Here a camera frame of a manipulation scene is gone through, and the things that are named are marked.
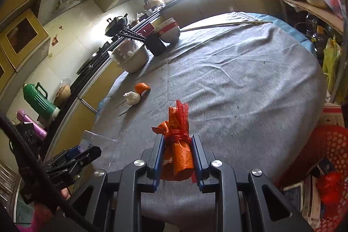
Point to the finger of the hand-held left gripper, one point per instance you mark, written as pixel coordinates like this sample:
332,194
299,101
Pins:
72,152
89,153

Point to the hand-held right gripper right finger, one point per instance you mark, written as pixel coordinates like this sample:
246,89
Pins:
197,154

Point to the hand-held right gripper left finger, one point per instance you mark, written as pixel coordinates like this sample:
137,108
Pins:
160,151

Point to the orange packet with red bag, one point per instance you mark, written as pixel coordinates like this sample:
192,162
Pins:
178,150

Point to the blue cardboard box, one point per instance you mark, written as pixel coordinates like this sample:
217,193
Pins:
295,192

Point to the small dark blue box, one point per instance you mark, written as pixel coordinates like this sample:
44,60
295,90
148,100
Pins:
323,166

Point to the red plastic basket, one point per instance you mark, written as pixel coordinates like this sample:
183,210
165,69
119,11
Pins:
334,142

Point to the person's left hand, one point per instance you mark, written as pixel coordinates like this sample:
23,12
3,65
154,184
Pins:
66,194

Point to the clear plastic bag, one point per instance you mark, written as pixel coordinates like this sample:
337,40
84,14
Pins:
95,139

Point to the pink bottle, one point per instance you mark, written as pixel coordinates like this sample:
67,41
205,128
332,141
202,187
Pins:
32,124

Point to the brown round jar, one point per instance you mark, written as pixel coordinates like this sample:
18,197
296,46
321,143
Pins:
62,93

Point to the green thermos jug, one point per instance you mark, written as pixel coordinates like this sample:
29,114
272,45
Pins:
40,101

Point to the orange peel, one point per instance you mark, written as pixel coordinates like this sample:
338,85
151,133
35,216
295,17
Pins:
142,88

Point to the grey tablecloth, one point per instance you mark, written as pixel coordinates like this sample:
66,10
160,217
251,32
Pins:
239,85

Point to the black gas stove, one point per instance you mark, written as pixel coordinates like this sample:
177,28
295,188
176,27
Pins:
91,62

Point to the black chopstick holder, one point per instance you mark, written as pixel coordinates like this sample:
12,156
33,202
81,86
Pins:
155,45

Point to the white bowl red print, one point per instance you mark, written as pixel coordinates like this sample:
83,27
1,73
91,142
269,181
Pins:
164,23
170,35

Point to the yellow framed cabinet door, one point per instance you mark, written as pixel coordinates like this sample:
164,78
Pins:
20,36

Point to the black wok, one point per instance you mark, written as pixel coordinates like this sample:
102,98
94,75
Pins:
115,25

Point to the long bamboo stick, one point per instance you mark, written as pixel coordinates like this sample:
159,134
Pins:
225,25

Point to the blue table cover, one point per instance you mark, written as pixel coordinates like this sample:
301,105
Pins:
301,33

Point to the yellow plastic bag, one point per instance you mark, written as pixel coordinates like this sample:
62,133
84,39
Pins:
331,60

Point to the cooking oil bottle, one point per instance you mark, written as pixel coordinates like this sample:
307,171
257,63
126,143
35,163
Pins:
319,41

